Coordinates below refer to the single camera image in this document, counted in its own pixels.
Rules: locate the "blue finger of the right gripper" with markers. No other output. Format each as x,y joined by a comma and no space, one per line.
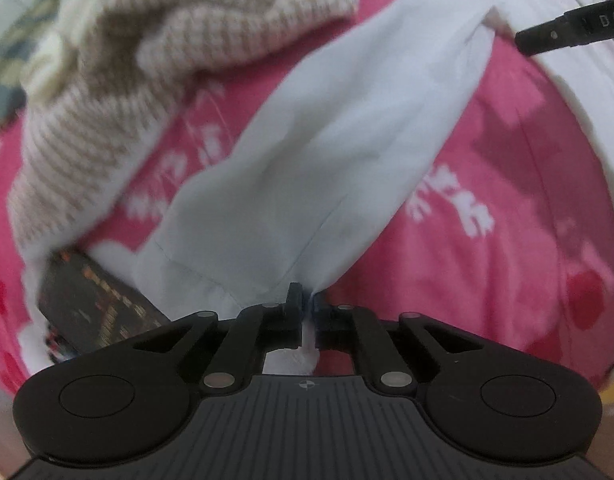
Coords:
586,25

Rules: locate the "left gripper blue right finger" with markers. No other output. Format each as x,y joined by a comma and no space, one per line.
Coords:
333,325

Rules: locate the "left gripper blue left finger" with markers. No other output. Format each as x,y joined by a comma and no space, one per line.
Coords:
281,327

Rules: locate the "white shirt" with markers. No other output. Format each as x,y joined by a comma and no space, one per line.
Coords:
418,162

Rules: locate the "pink floral bed sheet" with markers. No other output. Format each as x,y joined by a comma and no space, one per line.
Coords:
213,113

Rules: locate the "dark printed card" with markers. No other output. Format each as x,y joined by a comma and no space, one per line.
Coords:
89,308

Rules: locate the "beige checked knit garment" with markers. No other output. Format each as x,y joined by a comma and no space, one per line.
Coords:
105,81

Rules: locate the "green plaid pillow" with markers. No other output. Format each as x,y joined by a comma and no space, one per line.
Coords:
16,46

